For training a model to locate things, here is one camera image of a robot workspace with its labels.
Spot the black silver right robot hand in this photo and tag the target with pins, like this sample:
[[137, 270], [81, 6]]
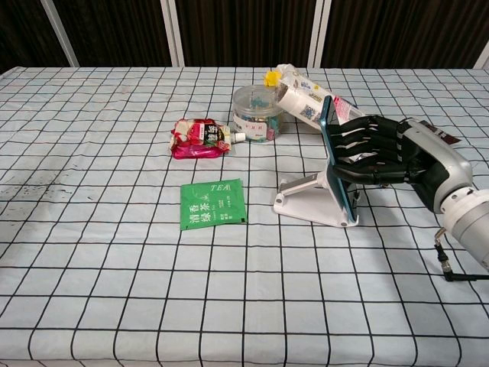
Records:
[[386, 153]]

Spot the red drink pouch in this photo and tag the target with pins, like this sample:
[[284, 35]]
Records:
[[196, 139]]

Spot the white printed snack bag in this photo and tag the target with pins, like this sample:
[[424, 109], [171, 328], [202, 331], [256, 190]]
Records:
[[302, 103]]

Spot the green tea sachet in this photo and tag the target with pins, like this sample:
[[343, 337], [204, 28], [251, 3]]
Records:
[[212, 204]]

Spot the checked white tablecloth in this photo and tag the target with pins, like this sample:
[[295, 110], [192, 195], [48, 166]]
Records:
[[153, 286]]

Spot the brown snack packet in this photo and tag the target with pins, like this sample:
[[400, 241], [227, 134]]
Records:
[[445, 135]]

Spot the clear jar of clips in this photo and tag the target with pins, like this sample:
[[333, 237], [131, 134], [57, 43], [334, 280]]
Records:
[[254, 114]]

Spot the yellow bag clip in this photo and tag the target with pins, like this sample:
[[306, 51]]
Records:
[[272, 78]]

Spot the white phone stand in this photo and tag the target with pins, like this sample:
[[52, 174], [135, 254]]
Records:
[[309, 206]]

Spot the white partition post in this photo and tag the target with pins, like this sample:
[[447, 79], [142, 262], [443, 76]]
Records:
[[482, 46], [173, 32], [61, 34], [319, 32]]

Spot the dark smartphone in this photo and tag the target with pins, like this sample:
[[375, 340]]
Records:
[[338, 183]]

